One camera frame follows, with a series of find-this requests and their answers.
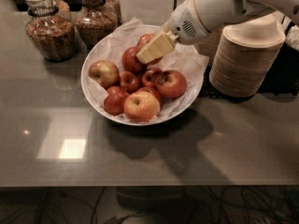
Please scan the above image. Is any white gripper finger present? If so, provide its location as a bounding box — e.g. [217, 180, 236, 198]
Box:
[157, 21, 170, 35]

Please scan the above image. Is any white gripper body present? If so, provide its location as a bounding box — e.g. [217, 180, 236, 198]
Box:
[167, 0, 209, 45]

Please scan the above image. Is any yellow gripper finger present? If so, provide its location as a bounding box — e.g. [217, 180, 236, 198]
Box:
[136, 31, 177, 63]

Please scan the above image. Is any red apple with sticker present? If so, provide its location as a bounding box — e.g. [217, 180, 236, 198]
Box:
[135, 33, 161, 65]

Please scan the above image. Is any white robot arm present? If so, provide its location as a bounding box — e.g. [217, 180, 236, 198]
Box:
[137, 0, 299, 63]

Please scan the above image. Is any paper bowl stack back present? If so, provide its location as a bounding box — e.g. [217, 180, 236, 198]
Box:
[194, 29, 222, 66]

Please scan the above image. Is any paper bowl stack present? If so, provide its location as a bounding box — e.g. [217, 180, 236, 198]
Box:
[209, 14, 286, 98]
[194, 29, 222, 66]

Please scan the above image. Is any red apple back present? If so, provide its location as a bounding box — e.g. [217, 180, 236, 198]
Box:
[121, 47, 147, 75]

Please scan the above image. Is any red apple right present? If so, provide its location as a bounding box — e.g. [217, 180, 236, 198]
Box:
[155, 70, 187, 98]

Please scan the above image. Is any red apple under front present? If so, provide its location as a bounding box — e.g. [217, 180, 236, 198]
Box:
[137, 87, 163, 105]

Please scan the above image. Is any small red apple middle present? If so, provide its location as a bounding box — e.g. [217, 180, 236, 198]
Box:
[119, 71, 141, 93]

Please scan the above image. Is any yellow-red apple left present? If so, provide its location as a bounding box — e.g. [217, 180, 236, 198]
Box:
[88, 60, 120, 89]

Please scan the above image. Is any yellow-red apple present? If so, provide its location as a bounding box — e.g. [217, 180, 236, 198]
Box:
[88, 60, 120, 89]
[123, 91, 161, 122]

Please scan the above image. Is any yellow-red apple front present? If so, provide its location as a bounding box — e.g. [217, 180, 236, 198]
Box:
[123, 91, 161, 122]

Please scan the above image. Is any paper bowl stack front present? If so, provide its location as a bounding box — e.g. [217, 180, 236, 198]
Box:
[209, 14, 286, 98]

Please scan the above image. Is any white bowl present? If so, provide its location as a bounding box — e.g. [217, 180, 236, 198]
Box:
[80, 24, 200, 127]

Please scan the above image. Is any dark red apple front-left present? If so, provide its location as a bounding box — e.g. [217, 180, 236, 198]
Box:
[104, 86, 129, 116]

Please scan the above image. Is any white paper liner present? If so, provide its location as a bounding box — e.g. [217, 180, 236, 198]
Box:
[87, 17, 210, 125]

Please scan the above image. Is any white box left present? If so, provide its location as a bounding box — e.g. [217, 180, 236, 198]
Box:
[121, 0, 174, 25]

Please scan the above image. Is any glass granola jar right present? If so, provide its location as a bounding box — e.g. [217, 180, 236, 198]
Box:
[74, 0, 118, 49]

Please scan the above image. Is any glass granola jar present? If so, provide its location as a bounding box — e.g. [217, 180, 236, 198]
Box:
[74, 0, 118, 49]
[25, 0, 75, 62]

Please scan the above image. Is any glass granola jar left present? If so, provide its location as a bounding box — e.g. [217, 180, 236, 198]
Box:
[25, 0, 75, 62]

